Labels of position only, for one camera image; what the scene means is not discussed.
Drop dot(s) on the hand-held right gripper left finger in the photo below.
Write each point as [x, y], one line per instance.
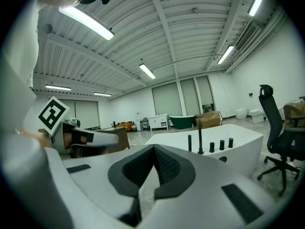
[95, 175]

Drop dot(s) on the black handheld shower head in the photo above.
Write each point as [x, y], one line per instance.
[190, 143]

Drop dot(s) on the orange fabric item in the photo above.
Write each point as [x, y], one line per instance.
[127, 126]

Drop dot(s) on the ceiling air vent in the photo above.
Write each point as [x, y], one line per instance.
[246, 37]

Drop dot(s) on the white bathtub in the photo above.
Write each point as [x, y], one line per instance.
[243, 139]

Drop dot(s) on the white water dispenser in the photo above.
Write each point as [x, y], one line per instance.
[138, 120]

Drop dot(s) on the black basin faucet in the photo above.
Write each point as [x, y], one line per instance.
[114, 124]

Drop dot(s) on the grey folding chair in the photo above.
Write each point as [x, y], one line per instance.
[144, 124]

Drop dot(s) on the white vanity cabinet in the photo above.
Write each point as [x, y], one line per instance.
[158, 122]

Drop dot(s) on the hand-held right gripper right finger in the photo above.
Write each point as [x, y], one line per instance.
[205, 187]

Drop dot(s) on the black office chair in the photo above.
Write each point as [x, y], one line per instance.
[276, 132]

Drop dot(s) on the rounded white toilet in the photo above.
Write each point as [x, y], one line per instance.
[241, 113]

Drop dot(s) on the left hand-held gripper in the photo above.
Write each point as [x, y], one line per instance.
[53, 114]

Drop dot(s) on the person's white shirt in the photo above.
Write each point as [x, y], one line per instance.
[16, 92]

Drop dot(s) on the black cylindrical connector cap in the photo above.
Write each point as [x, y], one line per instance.
[211, 147]
[222, 145]
[230, 142]

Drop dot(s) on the dark green bathtub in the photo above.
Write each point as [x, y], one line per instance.
[182, 122]

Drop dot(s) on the dark wooden vanity cabinet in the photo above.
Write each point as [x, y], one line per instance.
[121, 139]

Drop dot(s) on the white roller window blind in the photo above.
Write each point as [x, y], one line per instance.
[87, 114]
[205, 89]
[190, 96]
[166, 99]

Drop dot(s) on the ceiling strip light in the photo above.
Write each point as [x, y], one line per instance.
[58, 87]
[225, 54]
[102, 94]
[88, 23]
[257, 0]
[147, 71]

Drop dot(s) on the black curved tub faucet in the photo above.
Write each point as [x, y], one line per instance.
[200, 137]

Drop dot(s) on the person's left forearm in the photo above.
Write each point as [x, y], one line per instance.
[40, 138]

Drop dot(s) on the brown cardboard box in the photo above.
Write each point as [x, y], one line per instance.
[209, 120]

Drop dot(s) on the round ceiling detector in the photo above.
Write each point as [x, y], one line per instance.
[47, 28]

